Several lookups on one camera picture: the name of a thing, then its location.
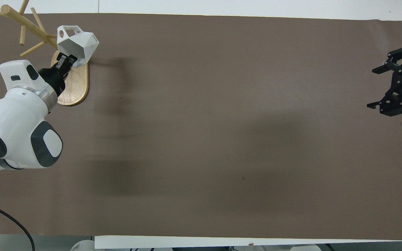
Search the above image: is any wooden cup rack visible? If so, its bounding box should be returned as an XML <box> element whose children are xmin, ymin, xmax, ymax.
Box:
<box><xmin>0</xmin><ymin>0</ymin><xmax>89</xmax><ymax>107</ymax></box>

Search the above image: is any white faceted cup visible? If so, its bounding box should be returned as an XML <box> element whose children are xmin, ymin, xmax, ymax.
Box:
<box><xmin>57</xmin><ymin>25</ymin><xmax>100</xmax><ymax>69</ymax></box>

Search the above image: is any black cable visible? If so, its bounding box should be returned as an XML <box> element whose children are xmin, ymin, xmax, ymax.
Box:
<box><xmin>0</xmin><ymin>199</ymin><xmax>36</xmax><ymax>251</ymax></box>

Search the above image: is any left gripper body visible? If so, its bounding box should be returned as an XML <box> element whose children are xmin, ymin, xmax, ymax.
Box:
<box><xmin>38</xmin><ymin>66</ymin><xmax>66</xmax><ymax>98</ymax></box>

